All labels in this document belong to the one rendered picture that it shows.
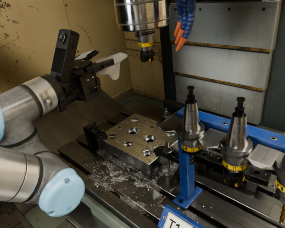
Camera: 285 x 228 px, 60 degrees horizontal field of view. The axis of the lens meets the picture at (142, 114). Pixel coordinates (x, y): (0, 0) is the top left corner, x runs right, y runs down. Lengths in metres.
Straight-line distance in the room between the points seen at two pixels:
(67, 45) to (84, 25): 1.30
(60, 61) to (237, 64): 0.78
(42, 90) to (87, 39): 1.37
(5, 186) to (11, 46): 1.30
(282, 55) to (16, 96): 0.94
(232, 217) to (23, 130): 0.62
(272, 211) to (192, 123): 0.42
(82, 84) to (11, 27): 1.11
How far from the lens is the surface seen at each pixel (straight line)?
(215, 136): 0.58
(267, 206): 0.88
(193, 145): 0.59
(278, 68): 1.13
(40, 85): 0.53
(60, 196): 0.42
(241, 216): 0.84
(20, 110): 0.50
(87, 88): 0.59
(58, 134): 1.61
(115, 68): 0.62
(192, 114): 0.56
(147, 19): 0.70
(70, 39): 0.56
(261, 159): 0.53
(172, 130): 0.60
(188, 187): 0.81
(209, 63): 1.20
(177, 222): 0.75
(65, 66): 0.56
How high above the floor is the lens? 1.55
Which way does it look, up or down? 30 degrees down
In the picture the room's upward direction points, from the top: 8 degrees counter-clockwise
